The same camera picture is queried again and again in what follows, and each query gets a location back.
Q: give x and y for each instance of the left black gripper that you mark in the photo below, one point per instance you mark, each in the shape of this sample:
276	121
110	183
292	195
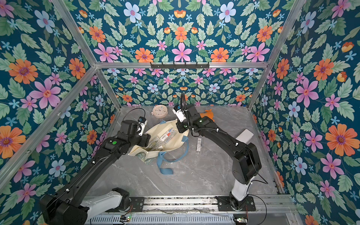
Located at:
145	139

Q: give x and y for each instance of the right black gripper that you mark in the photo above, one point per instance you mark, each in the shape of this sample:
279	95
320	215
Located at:
181	126

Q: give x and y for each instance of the cream canvas tote bag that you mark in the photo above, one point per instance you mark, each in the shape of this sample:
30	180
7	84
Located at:
157	149

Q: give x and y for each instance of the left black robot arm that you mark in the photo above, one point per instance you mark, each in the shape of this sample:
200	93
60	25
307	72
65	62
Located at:
68	207

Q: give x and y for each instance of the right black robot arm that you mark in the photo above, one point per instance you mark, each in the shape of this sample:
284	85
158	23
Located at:
246	162

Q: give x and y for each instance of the pink round alarm clock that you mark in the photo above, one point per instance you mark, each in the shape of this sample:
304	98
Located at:
160	111

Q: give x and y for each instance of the orange plastic fish toy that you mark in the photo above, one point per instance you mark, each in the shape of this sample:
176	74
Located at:
208	113

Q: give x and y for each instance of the white rectangular box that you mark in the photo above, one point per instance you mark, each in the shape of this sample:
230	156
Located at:
245	136

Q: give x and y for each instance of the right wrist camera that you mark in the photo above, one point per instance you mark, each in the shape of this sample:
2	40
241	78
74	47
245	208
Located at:
177	110

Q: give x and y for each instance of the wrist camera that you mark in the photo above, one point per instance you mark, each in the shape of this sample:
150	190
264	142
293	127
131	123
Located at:
142	122
177	110

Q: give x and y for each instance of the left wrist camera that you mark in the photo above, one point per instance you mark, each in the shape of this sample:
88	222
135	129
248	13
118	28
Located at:
142	122

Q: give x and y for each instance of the black hook rail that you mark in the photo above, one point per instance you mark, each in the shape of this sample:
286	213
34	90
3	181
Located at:
173	65

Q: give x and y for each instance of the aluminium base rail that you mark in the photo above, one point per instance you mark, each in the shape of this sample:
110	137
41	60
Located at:
202	210

